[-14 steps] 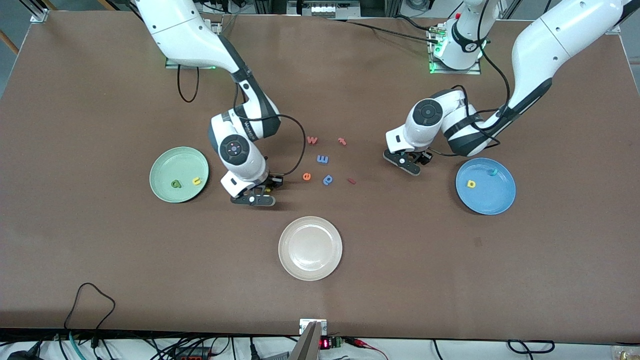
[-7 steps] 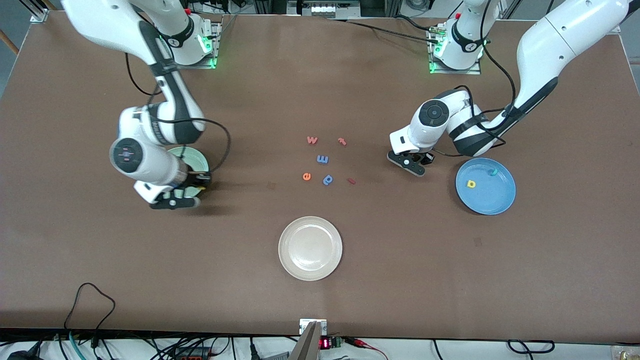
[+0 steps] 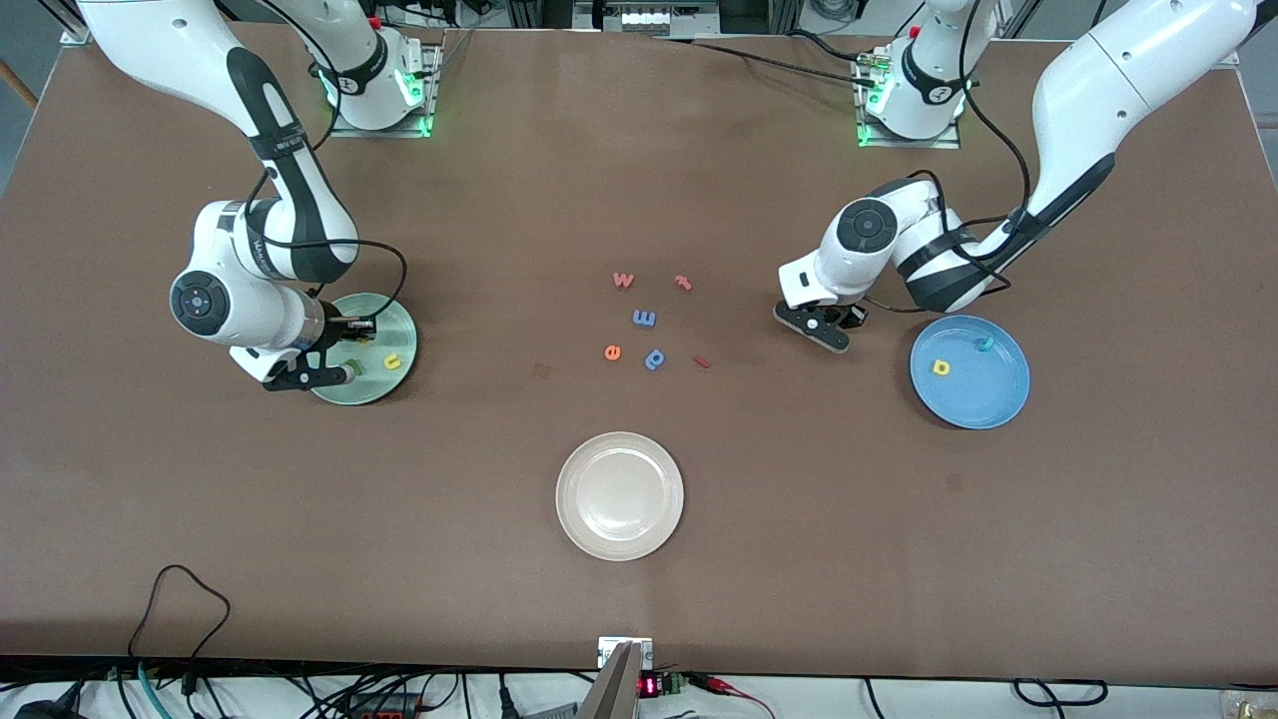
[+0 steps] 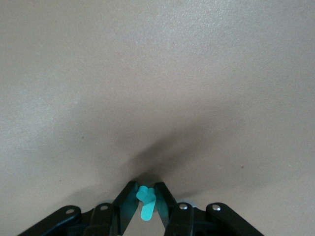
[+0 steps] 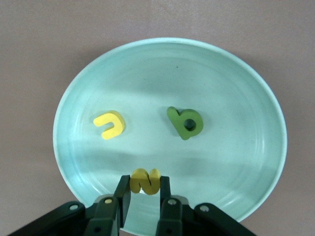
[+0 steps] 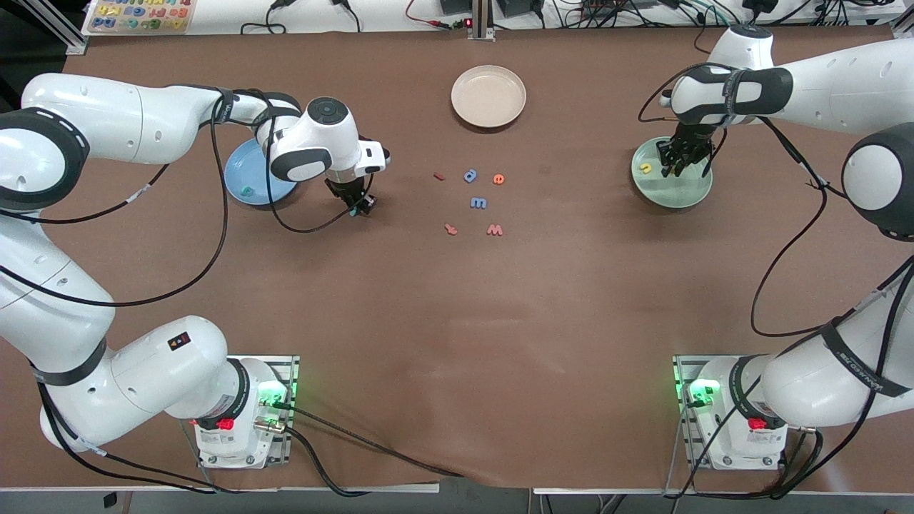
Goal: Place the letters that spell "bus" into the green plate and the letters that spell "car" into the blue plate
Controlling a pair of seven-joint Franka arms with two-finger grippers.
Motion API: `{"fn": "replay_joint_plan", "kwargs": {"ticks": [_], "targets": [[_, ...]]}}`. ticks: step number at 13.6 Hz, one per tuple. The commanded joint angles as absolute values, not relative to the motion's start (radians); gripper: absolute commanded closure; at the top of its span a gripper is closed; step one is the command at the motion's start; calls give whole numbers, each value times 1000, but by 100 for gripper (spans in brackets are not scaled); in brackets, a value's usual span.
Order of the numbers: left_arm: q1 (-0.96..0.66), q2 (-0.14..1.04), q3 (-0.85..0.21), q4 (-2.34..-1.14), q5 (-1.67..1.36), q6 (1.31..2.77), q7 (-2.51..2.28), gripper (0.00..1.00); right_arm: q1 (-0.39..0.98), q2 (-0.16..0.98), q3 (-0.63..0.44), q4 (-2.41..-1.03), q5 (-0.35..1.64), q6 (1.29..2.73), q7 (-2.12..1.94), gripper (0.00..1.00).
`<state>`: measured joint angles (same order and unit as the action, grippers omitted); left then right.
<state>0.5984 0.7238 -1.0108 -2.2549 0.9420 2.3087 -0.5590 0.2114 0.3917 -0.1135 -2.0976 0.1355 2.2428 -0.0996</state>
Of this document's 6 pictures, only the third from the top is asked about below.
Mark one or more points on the beige plate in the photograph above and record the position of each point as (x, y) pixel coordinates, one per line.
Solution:
(619, 496)

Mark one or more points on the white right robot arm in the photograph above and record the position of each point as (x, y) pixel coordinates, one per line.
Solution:
(160, 40)

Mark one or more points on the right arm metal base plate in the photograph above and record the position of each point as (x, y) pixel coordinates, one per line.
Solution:
(379, 131)

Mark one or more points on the white labelled box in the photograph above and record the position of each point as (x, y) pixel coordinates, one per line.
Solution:
(609, 649)

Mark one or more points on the blue plate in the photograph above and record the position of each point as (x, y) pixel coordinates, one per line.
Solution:
(983, 394)

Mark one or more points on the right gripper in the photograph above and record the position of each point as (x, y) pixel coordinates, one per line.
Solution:
(337, 331)

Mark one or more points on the grey equipment box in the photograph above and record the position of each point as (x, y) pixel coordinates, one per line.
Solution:
(644, 18)

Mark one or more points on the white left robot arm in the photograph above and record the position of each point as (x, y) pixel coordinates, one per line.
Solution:
(1118, 70)

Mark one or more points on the green terminal block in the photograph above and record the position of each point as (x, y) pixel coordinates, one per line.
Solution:
(674, 683)

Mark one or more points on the red foam letter w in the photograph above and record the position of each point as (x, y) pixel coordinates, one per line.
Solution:
(623, 282)

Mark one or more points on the blue foam letter m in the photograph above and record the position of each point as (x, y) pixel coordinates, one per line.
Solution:
(644, 319)

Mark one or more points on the wooden stick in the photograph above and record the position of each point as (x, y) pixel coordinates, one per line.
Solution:
(18, 85)

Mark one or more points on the green plate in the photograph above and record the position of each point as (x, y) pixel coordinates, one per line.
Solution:
(394, 335)

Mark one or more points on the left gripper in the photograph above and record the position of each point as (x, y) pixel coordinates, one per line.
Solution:
(855, 316)

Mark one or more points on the blue foam letter p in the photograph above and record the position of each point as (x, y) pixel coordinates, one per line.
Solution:
(649, 363)

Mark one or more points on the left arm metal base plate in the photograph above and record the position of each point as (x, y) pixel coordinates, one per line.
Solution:
(899, 143)

